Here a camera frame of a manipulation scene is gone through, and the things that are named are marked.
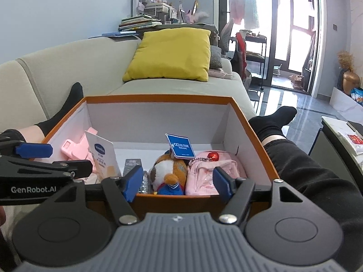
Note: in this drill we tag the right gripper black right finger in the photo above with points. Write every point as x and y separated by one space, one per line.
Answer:
236 193

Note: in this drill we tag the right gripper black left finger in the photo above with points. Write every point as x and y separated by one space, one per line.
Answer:
119 201

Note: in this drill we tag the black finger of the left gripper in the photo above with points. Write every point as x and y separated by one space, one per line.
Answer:
34 150

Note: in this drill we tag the pink fire extinguisher toy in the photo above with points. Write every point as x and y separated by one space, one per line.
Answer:
80 151

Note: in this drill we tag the grey remote control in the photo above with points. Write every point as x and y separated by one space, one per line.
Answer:
137 178

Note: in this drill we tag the pink mini backpack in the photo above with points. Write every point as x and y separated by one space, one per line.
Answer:
199 180

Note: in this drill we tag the plush toy in blue outfit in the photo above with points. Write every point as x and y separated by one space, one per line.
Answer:
168 175

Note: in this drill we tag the orange cardboard box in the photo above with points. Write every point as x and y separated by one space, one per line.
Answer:
137 125

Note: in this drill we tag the person's right leg black sock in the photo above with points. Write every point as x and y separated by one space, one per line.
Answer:
337 197

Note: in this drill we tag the beige fabric sofa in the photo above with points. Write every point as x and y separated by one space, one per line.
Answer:
35 86

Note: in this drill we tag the blue hang tag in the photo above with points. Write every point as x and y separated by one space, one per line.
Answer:
180 147

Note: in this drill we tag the yellow cushion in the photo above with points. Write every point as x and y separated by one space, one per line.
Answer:
179 53

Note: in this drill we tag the black metal shelf cart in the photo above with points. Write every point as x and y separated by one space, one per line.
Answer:
255 57

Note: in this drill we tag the golden vase dried flowers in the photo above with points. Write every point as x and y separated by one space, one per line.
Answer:
349 79

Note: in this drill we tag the stack of books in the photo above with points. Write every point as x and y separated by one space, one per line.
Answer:
138 22

